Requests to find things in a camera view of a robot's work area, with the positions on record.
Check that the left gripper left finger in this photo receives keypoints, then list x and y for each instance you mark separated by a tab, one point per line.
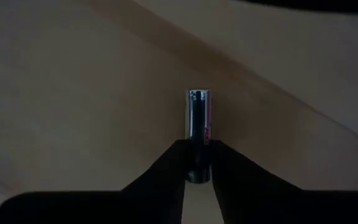
120	208

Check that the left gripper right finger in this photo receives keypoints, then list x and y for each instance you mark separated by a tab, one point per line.
275	208

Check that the silver battery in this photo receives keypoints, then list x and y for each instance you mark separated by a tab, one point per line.
197	115

